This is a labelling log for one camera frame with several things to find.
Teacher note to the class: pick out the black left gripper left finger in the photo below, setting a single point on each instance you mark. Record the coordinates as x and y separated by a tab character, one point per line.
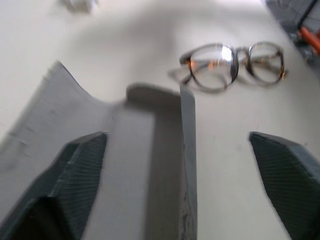
62	190

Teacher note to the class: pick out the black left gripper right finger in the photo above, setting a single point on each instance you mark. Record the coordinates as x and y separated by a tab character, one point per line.
292	180

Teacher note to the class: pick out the grey open glasses case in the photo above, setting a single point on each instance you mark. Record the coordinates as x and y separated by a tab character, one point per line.
140	160

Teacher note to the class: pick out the tortoiseshell round glasses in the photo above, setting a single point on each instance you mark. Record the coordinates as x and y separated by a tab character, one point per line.
225	66

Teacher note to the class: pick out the dark grey ribbed mat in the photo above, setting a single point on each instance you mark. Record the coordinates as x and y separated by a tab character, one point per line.
295	20

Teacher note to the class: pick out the pale blurred object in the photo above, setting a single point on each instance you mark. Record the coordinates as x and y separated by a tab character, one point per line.
77	4

